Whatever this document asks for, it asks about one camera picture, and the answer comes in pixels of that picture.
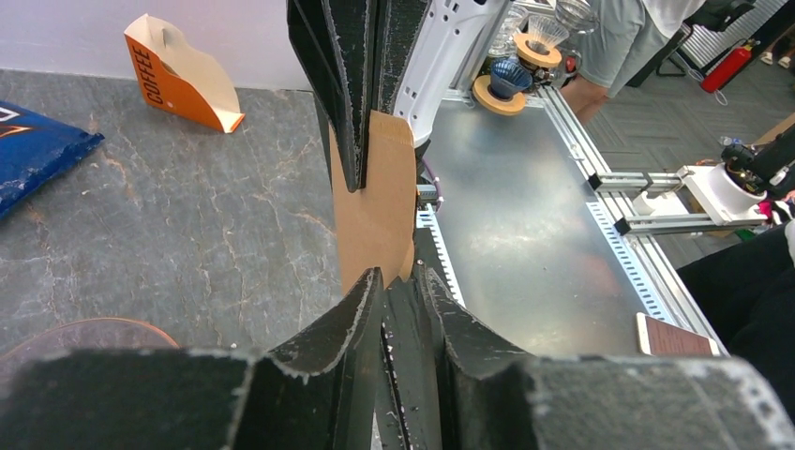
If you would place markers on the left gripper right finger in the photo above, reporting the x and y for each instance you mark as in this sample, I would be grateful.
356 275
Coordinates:
489 394

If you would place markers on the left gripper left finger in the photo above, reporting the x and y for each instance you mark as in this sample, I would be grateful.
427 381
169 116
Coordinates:
316 390

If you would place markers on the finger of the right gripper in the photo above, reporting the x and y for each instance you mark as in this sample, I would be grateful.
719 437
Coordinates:
397 26
334 43

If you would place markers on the brown paper coffee filter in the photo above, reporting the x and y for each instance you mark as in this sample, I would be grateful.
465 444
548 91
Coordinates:
375 224

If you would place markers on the clear glass dripper cone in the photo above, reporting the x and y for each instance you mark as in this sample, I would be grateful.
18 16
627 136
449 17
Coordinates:
91 333

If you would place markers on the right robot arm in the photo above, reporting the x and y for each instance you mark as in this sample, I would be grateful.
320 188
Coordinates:
453 39

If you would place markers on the wooden filter holder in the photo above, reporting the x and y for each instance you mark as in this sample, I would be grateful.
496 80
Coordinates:
177 78

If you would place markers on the person in grey shirt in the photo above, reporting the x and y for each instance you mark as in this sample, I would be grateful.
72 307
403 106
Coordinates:
628 34

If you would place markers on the person in black clothing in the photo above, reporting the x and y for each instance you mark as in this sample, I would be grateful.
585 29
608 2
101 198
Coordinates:
747 294

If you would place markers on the red fire extinguisher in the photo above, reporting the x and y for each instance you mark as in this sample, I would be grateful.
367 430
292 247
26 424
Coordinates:
728 67

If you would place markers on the blue Doritos chip bag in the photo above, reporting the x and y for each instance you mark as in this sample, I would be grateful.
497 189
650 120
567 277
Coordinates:
35 149

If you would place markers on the blue dripper on wooden ring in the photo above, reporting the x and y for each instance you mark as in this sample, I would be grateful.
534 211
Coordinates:
502 90

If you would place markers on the glass dripper on wooden ring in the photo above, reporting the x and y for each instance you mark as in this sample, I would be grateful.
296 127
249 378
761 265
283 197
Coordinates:
539 44

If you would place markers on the aluminium rail frame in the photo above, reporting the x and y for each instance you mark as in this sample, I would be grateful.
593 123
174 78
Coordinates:
541 241

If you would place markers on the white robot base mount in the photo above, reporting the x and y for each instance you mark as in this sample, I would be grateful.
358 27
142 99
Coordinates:
693 199

